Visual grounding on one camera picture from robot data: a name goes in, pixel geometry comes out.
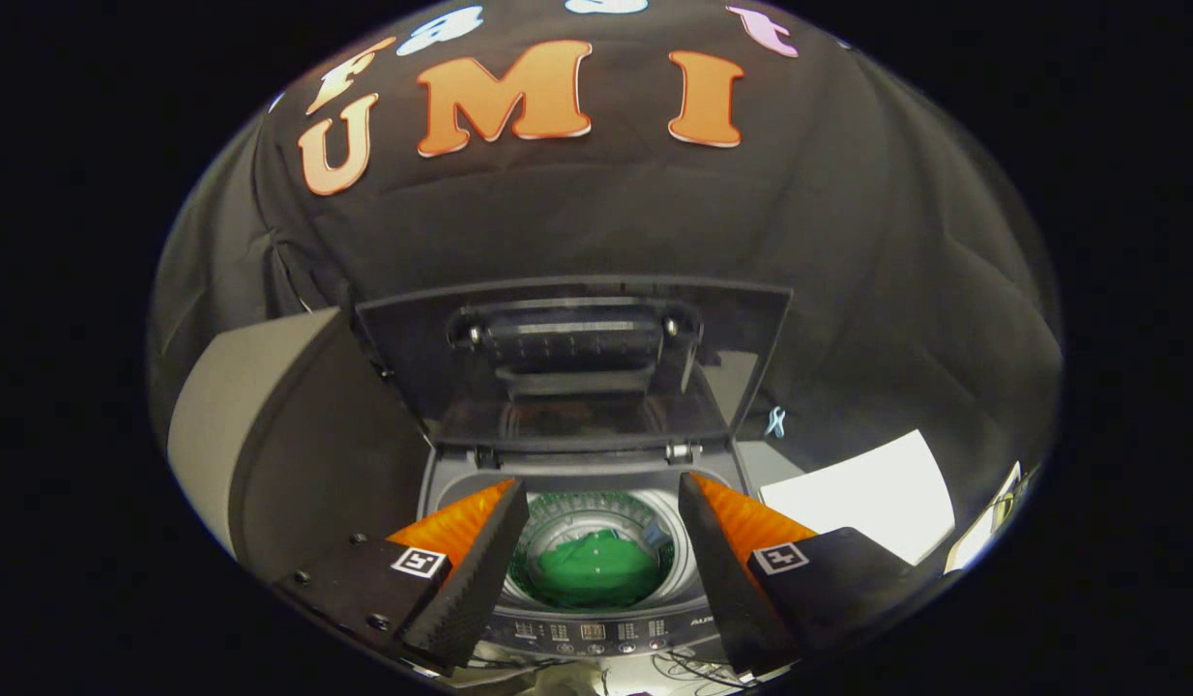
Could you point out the white box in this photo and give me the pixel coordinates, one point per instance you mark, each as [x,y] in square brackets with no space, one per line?
[867,493]

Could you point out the grey cabinet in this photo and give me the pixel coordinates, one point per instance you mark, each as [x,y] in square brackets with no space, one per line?
[268,435]

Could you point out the green shirt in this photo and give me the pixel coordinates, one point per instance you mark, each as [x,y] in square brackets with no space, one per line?
[596,570]

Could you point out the dark washing machine lid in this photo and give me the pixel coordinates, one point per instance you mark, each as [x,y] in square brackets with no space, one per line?
[403,367]

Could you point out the black backdrop cloth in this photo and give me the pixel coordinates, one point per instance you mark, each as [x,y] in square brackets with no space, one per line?
[848,242]

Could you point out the white shelf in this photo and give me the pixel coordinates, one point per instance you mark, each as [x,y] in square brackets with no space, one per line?
[978,536]

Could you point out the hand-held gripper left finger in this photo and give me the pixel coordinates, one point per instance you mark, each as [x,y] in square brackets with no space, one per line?
[485,580]

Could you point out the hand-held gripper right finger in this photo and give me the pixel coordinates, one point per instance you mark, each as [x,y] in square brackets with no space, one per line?
[722,580]

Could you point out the small light blue clip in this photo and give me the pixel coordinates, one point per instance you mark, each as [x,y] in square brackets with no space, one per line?
[775,421]

